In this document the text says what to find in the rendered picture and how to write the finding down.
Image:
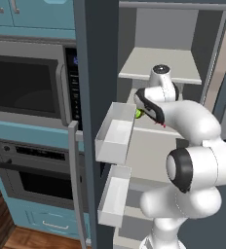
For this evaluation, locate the silver microwave oven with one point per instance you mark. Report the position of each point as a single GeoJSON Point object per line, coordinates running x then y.
{"type": "Point", "coordinates": [24, 81]}

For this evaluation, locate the dark grey fridge cabinet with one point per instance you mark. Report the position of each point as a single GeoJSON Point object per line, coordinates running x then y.
{"type": "Point", "coordinates": [206, 45]}

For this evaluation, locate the teal drawer front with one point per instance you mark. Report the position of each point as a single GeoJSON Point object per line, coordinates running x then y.
{"type": "Point", "coordinates": [53, 217]}

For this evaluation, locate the green round food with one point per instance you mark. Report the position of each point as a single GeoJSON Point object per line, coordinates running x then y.
{"type": "Point", "coordinates": [139, 113]}

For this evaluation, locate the silver built-in oven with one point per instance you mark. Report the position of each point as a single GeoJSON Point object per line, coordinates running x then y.
{"type": "Point", "coordinates": [37, 175]}

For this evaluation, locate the white door bin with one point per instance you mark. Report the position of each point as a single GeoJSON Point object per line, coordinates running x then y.
{"type": "Point", "coordinates": [113, 197]}
{"type": "Point", "coordinates": [113, 136]}

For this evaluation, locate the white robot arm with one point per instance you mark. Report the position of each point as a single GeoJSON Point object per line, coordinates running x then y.
{"type": "Point", "coordinates": [196, 162]}

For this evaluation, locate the dark grey freezer door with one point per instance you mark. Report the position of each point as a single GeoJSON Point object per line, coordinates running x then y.
{"type": "Point", "coordinates": [97, 64]}

